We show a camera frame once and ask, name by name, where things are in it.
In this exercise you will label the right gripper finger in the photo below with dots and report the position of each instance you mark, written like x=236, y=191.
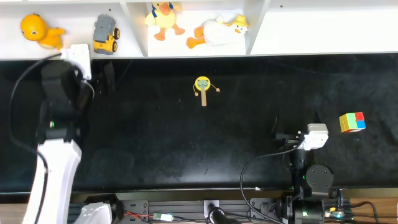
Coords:
x=316, y=119
x=276, y=124

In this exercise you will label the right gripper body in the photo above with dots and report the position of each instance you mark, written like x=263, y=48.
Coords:
x=289, y=140

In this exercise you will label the many-coloured puzzle cube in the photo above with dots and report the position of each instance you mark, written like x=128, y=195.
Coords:
x=351, y=122

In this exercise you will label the yellow rattle drum toy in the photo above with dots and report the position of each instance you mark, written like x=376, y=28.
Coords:
x=203, y=84

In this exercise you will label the yellow rubber duck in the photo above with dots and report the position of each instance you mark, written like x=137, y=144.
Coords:
x=34, y=28

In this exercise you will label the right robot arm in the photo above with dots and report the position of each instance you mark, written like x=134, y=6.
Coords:
x=318, y=179

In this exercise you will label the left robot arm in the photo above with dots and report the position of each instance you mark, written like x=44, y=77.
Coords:
x=59, y=161

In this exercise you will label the white shelf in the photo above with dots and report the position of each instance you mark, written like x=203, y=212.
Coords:
x=311, y=34

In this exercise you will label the white plush duck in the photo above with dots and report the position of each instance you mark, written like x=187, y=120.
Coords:
x=219, y=32

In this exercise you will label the yellow plush duck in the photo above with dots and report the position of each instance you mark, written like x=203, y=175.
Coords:
x=164, y=20

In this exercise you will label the grey and yellow toy truck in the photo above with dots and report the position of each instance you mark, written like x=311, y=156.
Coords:
x=104, y=31

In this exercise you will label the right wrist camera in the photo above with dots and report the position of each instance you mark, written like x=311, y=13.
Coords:
x=316, y=137

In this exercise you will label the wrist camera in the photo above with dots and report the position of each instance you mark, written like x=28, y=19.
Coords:
x=316, y=137
x=77, y=57

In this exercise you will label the mounting rail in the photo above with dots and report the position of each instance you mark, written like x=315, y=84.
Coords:
x=186, y=211

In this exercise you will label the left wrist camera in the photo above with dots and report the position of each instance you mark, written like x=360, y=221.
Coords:
x=77, y=57

